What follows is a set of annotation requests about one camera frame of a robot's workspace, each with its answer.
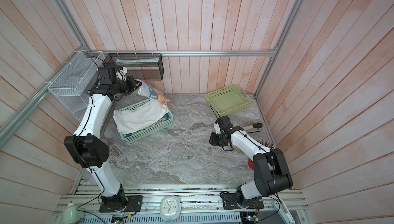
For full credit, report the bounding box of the red white blue towel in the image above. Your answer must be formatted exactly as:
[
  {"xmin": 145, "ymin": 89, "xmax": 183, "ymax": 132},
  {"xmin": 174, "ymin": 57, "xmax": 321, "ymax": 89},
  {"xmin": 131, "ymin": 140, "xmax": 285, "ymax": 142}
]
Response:
[{"xmin": 136, "ymin": 79, "xmax": 171, "ymax": 103}]

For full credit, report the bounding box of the plain white towel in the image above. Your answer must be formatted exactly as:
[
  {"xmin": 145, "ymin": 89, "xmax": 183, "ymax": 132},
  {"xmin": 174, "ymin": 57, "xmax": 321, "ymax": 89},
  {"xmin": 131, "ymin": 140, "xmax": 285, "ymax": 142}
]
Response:
[{"xmin": 113, "ymin": 100, "xmax": 169, "ymax": 134}]

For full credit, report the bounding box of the light green plastic basket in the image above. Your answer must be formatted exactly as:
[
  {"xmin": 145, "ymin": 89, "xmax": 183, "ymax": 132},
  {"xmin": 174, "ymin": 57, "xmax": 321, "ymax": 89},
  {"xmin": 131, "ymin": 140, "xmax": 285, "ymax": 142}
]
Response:
[{"xmin": 205, "ymin": 84, "xmax": 252, "ymax": 118}]

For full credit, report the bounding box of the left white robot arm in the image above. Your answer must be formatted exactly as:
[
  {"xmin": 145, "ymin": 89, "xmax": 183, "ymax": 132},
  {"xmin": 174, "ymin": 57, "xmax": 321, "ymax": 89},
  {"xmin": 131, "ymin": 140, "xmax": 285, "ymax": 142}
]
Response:
[{"xmin": 64, "ymin": 67, "xmax": 142, "ymax": 212}]

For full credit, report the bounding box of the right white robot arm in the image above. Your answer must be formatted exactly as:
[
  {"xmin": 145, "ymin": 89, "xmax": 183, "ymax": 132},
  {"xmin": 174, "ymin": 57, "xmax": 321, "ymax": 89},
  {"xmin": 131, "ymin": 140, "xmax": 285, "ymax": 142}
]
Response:
[{"xmin": 209, "ymin": 116, "xmax": 293, "ymax": 204}]

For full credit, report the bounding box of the red pen holder cup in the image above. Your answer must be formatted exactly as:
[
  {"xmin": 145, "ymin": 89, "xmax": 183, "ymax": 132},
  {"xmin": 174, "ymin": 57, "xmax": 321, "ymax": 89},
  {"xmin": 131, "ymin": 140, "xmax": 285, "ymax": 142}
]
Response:
[{"xmin": 247, "ymin": 140, "xmax": 278, "ymax": 171}]

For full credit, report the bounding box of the black white stapler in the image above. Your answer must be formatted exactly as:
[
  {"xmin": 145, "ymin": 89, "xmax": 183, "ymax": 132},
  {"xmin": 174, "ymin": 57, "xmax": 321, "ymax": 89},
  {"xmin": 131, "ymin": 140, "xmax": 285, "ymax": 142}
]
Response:
[{"xmin": 242, "ymin": 123, "xmax": 263, "ymax": 133}]

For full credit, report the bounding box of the mint green plastic basket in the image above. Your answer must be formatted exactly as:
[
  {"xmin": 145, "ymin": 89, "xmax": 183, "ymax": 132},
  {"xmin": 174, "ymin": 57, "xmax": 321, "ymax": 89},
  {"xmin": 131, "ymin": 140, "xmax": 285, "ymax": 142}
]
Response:
[{"xmin": 119, "ymin": 99, "xmax": 173, "ymax": 144}]

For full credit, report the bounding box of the white analog clock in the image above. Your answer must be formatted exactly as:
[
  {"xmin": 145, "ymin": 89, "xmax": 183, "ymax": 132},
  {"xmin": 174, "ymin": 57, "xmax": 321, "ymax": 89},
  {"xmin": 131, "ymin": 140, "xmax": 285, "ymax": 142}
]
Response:
[{"xmin": 160, "ymin": 195, "xmax": 182, "ymax": 222}]

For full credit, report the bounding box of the green circuit board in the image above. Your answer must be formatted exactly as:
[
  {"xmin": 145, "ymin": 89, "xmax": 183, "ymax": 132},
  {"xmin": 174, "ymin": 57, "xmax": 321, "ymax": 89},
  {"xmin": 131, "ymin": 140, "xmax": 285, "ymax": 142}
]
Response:
[{"xmin": 240, "ymin": 212, "xmax": 259, "ymax": 224}]

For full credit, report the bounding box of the white green bottle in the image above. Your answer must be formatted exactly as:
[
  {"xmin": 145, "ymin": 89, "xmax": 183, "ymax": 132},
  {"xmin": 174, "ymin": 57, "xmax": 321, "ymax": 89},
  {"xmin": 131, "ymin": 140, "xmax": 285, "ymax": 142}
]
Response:
[{"xmin": 61, "ymin": 201, "xmax": 85, "ymax": 224}]

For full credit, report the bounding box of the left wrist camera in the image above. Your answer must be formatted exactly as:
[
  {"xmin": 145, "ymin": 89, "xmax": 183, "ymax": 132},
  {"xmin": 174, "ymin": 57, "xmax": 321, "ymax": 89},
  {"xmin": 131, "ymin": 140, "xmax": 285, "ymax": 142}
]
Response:
[{"xmin": 116, "ymin": 66, "xmax": 127, "ymax": 81}]

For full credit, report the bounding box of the black wire mesh basket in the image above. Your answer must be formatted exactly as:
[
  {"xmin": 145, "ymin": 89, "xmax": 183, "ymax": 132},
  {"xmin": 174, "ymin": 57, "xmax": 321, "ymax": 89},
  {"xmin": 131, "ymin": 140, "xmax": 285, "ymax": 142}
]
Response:
[{"xmin": 103, "ymin": 53, "xmax": 164, "ymax": 81}]

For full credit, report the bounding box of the white wire mesh shelf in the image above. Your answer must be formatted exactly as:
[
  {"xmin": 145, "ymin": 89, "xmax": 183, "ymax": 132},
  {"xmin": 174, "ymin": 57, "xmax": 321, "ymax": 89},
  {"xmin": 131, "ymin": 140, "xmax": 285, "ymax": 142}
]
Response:
[{"xmin": 49, "ymin": 51, "xmax": 106, "ymax": 122}]

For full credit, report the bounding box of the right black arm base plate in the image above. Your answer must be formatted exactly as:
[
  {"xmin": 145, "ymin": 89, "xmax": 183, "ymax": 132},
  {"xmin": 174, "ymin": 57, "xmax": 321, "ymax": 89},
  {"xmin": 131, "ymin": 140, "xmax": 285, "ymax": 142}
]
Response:
[{"xmin": 219, "ymin": 191, "xmax": 264, "ymax": 210}]

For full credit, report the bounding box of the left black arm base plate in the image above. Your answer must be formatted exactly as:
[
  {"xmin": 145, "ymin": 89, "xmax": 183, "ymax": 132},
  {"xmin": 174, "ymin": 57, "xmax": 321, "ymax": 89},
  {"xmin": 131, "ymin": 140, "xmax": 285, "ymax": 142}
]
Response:
[{"xmin": 99, "ymin": 195, "xmax": 143, "ymax": 213}]

